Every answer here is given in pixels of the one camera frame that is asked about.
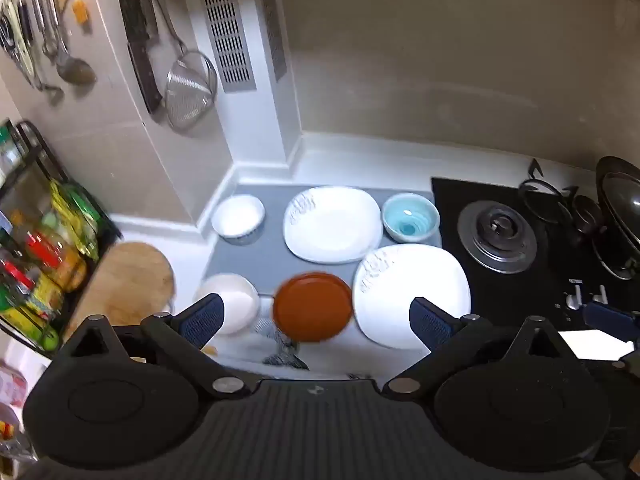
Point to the black kitchen knife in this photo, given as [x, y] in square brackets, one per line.
[142, 50]

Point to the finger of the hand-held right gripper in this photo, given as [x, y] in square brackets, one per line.
[607, 317]

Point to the round metal stove burner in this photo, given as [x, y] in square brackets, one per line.
[497, 242]

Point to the row of seasoning bottles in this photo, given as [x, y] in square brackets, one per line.
[45, 255]

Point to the metal mesh strainer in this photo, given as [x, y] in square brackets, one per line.
[190, 90]

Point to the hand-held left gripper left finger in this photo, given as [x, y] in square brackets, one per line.
[202, 317]

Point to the dark wok with lid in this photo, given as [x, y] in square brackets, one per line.
[620, 210]

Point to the metal stove knob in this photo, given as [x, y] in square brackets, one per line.
[572, 301]
[600, 294]

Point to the white bowl with patterned outside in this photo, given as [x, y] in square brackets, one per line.
[237, 216]

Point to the white square floral plate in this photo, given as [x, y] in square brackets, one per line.
[412, 295]
[332, 224]

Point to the black iron pan support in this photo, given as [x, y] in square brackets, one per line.
[542, 192]

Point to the wide metal vent grille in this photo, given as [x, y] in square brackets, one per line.
[225, 30]

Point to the brown round plate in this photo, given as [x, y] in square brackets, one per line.
[312, 307]

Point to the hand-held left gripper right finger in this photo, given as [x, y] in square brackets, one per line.
[427, 322]

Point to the row of hanging metal utensils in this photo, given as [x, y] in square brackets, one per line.
[25, 30]

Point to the metal ladle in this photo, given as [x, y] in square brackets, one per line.
[75, 67]

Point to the plain white bowl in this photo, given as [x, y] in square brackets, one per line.
[235, 300]

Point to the grey counter mat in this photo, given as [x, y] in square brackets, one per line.
[270, 260]

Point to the narrow metal vent grille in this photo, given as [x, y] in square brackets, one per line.
[272, 15]

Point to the black glass gas stove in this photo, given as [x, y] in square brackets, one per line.
[550, 270]

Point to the round wooden cutting board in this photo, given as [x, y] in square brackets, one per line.
[125, 280]

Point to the patterned dish cloth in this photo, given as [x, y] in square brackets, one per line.
[285, 349]

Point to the light blue bowl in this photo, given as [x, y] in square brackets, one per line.
[411, 217]

